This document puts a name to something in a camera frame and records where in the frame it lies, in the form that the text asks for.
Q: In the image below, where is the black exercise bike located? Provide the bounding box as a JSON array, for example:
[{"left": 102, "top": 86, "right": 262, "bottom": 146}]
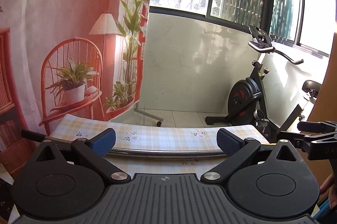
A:
[{"left": 205, "top": 25, "right": 323, "bottom": 135}]

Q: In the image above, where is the printed wall tapestry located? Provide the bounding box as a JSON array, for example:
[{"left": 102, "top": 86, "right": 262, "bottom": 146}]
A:
[{"left": 0, "top": 0, "right": 158, "bottom": 180}]

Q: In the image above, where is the metal pole with gold end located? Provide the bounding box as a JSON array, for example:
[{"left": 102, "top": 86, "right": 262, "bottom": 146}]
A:
[{"left": 21, "top": 130, "right": 276, "bottom": 160}]

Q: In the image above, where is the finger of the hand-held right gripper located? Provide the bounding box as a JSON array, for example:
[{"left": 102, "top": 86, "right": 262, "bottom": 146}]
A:
[
  {"left": 297, "top": 121, "right": 325, "bottom": 133},
  {"left": 278, "top": 131, "right": 312, "bottom": 151}
]

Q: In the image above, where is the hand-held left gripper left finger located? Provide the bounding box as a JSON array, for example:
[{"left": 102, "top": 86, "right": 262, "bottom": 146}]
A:
[{"left": 33, "top": 128, "right": 131, "bottom": 184}]

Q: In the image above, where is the person's right forearm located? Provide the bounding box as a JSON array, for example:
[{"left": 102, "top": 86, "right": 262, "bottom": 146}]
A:
[{"left": 320, "top": 173, "right": 337, "bottom": 210}]

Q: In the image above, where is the checked floral tablecloth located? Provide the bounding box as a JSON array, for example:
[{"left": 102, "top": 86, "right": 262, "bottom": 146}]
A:
[{"left": 49, "top": 113, "right": 269, "bottom": 177}]

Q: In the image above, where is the wooden board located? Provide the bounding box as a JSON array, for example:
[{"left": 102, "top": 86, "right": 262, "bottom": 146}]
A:
[{"left": 300, "top": 29, "right": 337, "bottom": 189}]

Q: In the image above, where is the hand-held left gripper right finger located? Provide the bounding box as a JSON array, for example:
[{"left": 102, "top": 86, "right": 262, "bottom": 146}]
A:
[{"left": 201, "top": 128, "right": 301, "bottom": 184}]

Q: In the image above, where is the grey backdrop stand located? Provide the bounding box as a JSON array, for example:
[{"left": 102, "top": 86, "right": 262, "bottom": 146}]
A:
[{"left": 133, "top": 98, "right": 163, "bottom": 127}]

